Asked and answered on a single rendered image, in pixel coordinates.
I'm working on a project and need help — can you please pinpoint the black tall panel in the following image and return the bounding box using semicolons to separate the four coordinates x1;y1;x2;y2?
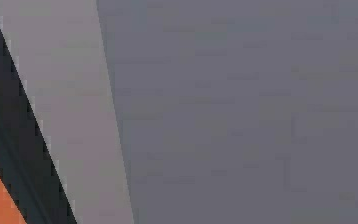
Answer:
0;0;79;224

